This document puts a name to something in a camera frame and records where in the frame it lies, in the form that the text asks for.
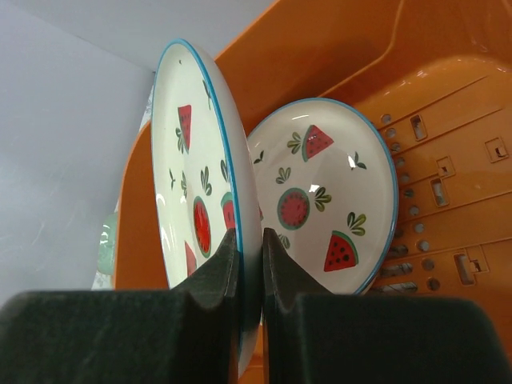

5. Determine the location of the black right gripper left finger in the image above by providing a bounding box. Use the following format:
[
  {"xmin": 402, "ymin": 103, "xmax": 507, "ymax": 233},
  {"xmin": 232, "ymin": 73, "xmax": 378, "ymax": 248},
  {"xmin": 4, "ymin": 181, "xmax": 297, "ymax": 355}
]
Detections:
[{"xmin": 1, "ymin": 230, "xmax": 240, "ymax": 383}]

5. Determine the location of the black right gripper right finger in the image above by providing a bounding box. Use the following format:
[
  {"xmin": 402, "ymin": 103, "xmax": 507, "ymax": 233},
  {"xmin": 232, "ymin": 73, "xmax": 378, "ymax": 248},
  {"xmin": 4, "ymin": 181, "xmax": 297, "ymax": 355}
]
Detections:
[{"xmin": 262, "ymin": 228, "xmax": 511, "ymax": 383}]

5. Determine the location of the white watermelon pattern plate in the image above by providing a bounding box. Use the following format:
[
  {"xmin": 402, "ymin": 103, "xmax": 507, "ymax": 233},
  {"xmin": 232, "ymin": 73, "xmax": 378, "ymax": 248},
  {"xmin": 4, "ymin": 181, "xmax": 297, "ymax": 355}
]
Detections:
[{"xmin": 247, "ymin": 98, "xmax": 398, "ymax": 294}]

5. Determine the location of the orange plastic bin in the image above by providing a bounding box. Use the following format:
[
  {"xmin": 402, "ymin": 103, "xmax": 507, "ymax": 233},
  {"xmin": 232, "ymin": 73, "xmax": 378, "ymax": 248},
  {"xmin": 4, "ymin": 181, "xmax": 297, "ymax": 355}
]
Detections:
[{"xmin": 114, "ymin": 0, "xmax": 512, "ymax": 384}]

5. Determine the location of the green rectangular ceramic plate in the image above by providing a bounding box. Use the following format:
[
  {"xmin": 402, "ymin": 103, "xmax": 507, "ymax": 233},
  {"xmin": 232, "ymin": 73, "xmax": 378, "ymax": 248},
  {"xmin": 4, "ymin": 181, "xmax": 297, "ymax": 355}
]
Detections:
[{"xmin": 97, "ymin": 213, "xmax": 118, "ymax": 276}]

